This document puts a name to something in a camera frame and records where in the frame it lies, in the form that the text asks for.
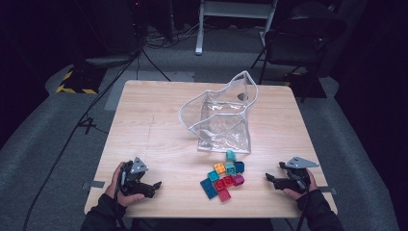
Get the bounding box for clear plastic bag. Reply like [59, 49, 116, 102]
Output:
[178, 70, 260, 155]

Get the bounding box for white metal stand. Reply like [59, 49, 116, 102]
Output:
[194, 0, 279, 57]

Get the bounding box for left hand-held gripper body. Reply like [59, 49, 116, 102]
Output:
[118, 156, 154, 198]

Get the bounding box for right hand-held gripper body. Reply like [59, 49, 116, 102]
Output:
[273, 156, 320, 194]

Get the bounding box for dark base with yellow stripe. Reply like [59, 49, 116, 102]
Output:
[284, 70, 328, 99]

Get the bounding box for black yellow striped base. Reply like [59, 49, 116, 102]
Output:
[55, 65, 108, 95]

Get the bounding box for right hand-held gripper cable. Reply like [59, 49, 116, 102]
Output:
[295, 189, 310, 231]

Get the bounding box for person's right hand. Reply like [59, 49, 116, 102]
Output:
[282, 168, 319, 201]

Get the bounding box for black chair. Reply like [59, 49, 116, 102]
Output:
[250, 2, 348, 86]

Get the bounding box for bundle of floor cables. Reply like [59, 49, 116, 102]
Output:
[142, 18, 200, 50]

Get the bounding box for long black floor cable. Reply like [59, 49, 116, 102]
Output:
[21, 47, 143, 231]

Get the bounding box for person's left hand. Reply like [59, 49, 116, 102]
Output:
[105, 162, 146, 207]

